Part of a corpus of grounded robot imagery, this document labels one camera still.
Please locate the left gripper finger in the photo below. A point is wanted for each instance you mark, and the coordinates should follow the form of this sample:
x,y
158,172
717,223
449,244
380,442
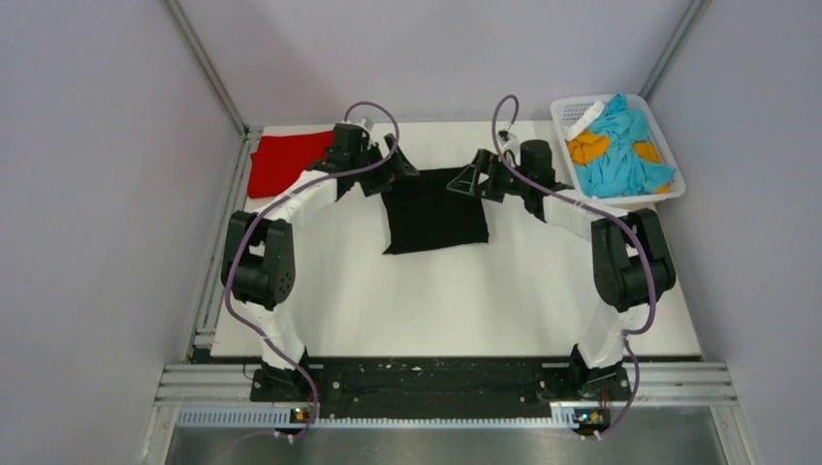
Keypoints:
x,y
376,182
397,165

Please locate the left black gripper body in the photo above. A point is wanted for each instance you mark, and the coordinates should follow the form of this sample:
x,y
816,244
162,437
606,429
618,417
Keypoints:
x,y
369,157

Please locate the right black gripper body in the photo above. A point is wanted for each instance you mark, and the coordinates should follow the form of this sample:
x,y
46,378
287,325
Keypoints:
x,y
502,180

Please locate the black t shirt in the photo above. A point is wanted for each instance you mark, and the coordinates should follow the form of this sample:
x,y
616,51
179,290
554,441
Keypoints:
x,y
423,215

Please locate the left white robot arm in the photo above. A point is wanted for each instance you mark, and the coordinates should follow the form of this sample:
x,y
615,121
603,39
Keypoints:
x,y
259,266

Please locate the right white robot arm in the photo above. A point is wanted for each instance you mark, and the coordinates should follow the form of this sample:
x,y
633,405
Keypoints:
x,y
631,261

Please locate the orange t shirt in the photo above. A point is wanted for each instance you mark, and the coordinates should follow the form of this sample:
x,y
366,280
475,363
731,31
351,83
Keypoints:
x,y
612,172

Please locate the folded red t shirt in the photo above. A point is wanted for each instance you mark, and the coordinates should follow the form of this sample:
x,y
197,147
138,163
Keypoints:
x,y
279,161

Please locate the white plastic laundry basket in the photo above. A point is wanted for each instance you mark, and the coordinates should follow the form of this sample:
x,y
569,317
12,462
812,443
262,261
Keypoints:
x,y
567,111

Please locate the light blue t shirt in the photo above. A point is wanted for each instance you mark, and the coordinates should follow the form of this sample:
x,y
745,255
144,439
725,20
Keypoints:
x,y
622,123

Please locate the white cloth strip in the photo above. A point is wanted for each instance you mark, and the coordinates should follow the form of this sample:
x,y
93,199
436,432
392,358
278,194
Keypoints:
x,y
587,118

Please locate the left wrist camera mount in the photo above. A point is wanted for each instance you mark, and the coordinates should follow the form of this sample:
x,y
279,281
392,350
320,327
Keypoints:
x,y
364,123

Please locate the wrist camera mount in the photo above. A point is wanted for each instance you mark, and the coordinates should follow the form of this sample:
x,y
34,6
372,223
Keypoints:
x,y
364,123
508,143

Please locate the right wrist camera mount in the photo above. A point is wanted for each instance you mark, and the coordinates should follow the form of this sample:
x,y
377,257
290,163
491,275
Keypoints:
x,y
508,143

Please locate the aluminium frame rail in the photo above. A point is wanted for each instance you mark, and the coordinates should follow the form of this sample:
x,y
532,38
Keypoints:
x,y
200,332

